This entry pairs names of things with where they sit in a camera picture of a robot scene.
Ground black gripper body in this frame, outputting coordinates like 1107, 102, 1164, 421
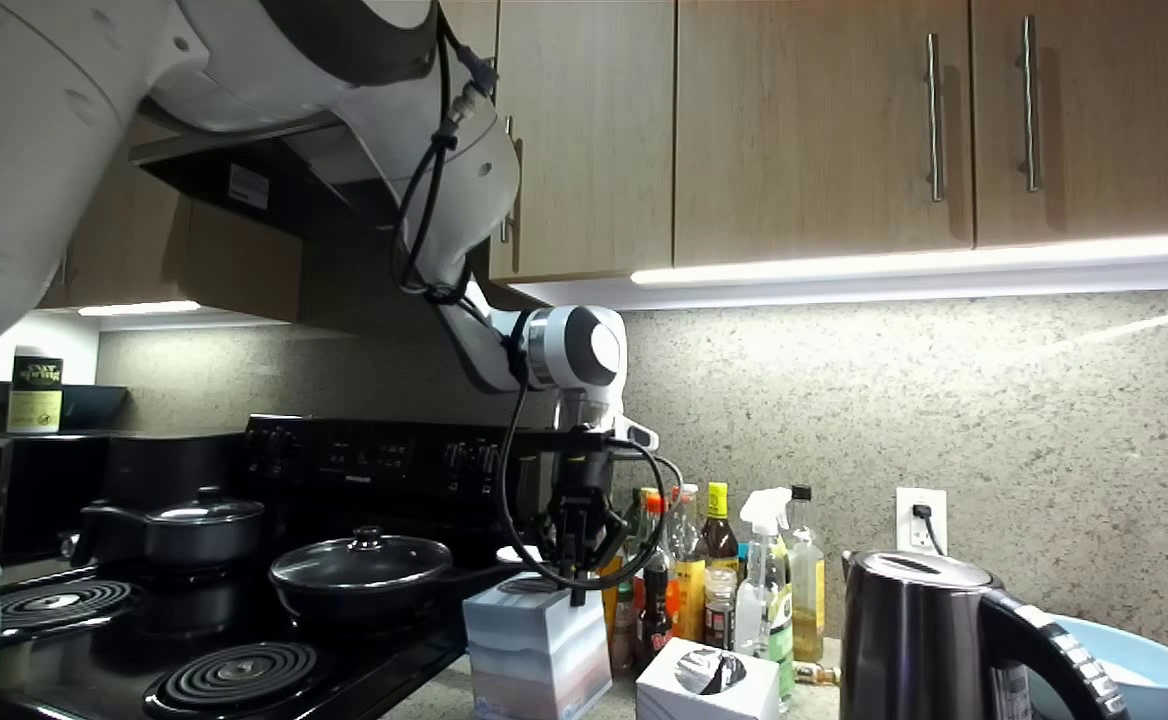
551, 435, 610, 552

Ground blue grey tissue box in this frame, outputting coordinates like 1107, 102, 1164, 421
463, 572, 610, 720

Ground white tissue box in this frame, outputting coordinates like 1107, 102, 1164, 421
635, 635, 780, 720

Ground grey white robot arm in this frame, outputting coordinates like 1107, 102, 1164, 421
0, 0, 629, 438

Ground red cap sauce bottle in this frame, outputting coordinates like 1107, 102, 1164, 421
633, 488, 666, 664

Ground yellow label oil bottle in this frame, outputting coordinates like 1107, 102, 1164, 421
666, 484, 704, 639

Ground dark soy sauce bottle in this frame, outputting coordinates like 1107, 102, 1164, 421
701, 478, 740, 646

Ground clear spray bottle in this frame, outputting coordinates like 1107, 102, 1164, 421
730, 488, 792, 704

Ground black frying pan with lid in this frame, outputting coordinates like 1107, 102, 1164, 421
267, 526, 452, 625

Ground stainless steel electric kettle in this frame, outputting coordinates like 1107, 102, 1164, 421
838, 552, 1129, 720

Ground black pot with lid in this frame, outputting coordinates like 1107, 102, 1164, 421
68, 493, 264, 572

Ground black electric stove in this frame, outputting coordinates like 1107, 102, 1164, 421
0, 421, 510, 720

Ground light blue bowl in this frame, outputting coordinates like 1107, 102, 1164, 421
1058, 614, 1168, 720

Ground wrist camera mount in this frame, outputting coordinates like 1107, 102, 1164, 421
573, 415, 661, 451

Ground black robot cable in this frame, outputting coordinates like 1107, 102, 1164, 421
395, 13, 689, 594

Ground white wall outlet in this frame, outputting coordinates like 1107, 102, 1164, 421
895, 488, 947, 556

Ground wooden wall cabinets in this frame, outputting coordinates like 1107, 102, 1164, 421
482, 0, 1168, 282

